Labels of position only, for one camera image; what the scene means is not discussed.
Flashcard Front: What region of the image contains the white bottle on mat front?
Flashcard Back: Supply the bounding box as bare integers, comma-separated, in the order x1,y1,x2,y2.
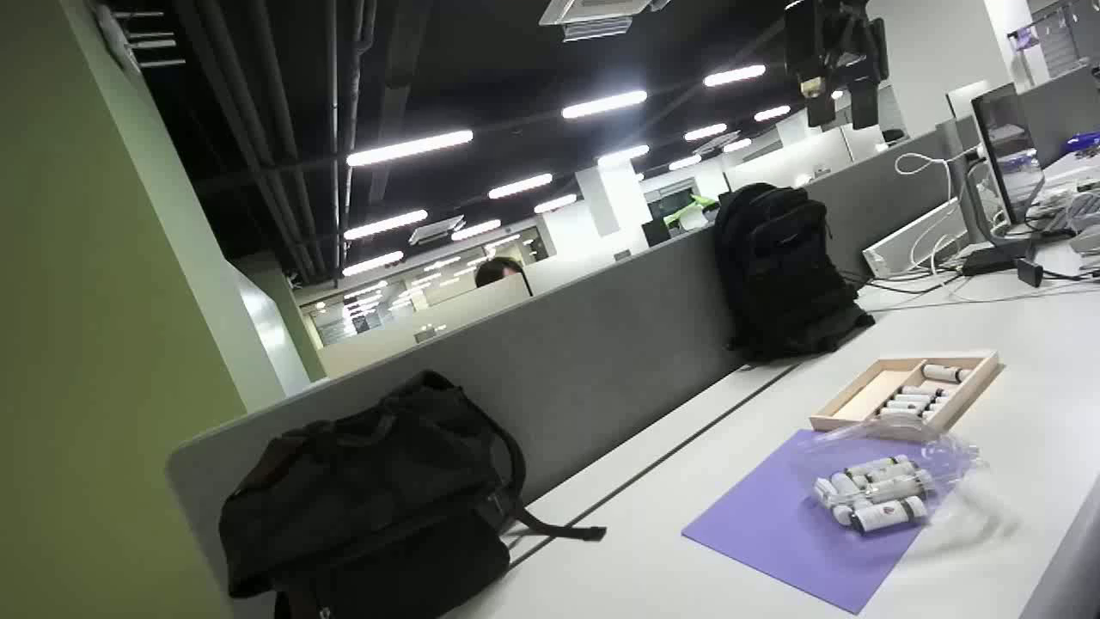
858,494,930,533

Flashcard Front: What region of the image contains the white bottle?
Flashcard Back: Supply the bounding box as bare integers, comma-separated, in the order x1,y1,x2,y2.
858,494,930,533
921,362,962,384
879,391,942,415

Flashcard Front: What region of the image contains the black backpack far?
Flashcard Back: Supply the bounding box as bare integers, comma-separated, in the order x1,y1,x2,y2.
713,181,873,362

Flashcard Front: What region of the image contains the wooden tray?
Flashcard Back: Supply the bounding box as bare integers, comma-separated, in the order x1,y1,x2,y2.
813,349,1000,441

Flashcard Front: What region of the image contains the clear plastic bag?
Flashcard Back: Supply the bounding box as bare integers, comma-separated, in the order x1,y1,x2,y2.
807,448,972,533

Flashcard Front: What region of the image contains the black backpack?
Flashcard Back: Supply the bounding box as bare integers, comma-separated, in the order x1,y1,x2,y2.
713,181,873,362
221,372,607,619

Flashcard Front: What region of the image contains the grey desk divider panel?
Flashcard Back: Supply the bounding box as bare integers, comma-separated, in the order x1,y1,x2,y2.
170,151,947,619

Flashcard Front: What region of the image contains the computer monitor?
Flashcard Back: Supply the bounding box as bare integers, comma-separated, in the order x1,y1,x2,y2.
972,83,1044,223

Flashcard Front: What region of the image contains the black backpack near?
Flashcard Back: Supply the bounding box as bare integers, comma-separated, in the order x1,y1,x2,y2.
221,372,607,619

